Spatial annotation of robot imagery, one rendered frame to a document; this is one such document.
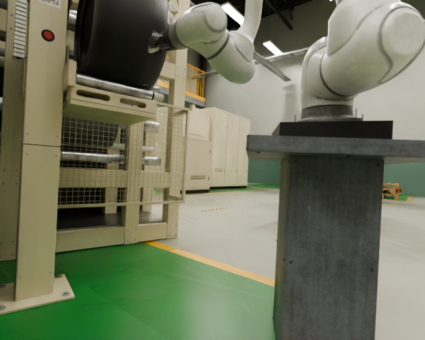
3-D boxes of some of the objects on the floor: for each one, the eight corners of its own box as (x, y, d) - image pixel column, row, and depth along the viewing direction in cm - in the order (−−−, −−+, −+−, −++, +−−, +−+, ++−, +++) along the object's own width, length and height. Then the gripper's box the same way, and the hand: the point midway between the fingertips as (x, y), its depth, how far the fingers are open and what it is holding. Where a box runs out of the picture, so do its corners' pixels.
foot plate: (-11, 318, 93) (-10, 312, 93) (-7, 288, 114) (-7, 282, 114) (75, 298, 109) (75, 293, 109) (64, 275, 130) (64, 271, 130)
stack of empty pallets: (399, 200, 717) (400, 183, 717) (361, 196, 772) (362, 181, 772) (402, 197, 816) (403, 183, 816) (368, 194, 872) (369, 181, 872)
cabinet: (183, 193, 570) (186, 135, 570) (166, 191, 605) (168, 137, 605) (210, 192, 641) (212, 141, 641) (192, 190, 675) (195, 141, 675)
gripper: (197, 30, 91) (165, 44, 110) (162, 15, 84) (135, 33, 102) (193, 53, 92) (163, 63, 111) (160, 40, 84) (133, 53, 103)
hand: (153, 47), depth 104 cm, fingers closed
